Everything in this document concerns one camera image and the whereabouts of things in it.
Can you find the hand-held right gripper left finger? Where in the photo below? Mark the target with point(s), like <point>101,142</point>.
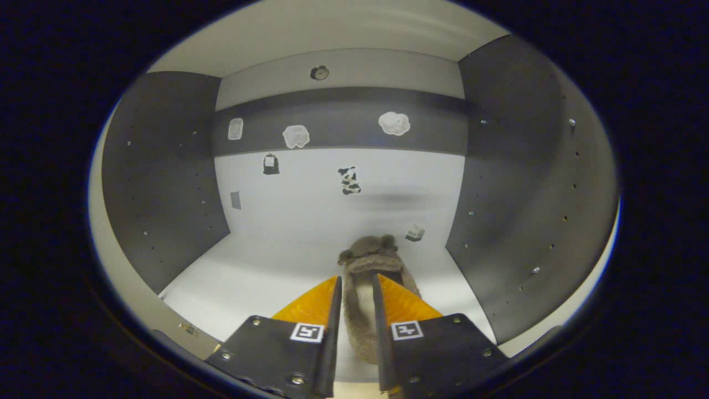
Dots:
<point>331,343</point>

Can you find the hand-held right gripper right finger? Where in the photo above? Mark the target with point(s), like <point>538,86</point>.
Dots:
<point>382,343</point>

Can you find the brown fuzzy shoe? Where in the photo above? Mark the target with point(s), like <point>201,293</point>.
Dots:
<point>368,260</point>

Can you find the grey white shoe cabinet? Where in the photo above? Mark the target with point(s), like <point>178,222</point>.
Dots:
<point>310,233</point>

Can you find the white cabinet shelf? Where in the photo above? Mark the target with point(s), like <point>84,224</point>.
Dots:
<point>332,27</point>

